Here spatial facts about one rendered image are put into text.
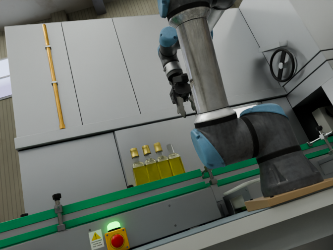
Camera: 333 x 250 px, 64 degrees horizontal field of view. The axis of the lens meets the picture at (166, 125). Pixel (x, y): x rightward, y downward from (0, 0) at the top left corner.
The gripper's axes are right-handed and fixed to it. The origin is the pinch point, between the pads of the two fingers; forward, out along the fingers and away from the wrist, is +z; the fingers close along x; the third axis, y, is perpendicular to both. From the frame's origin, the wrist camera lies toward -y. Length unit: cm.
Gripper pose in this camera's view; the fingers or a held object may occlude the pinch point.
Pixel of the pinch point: (191, 112)
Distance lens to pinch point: 107.8
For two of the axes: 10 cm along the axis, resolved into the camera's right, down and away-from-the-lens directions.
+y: -1.8, 4.1, 8.9
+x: -9.4, 2.0, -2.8
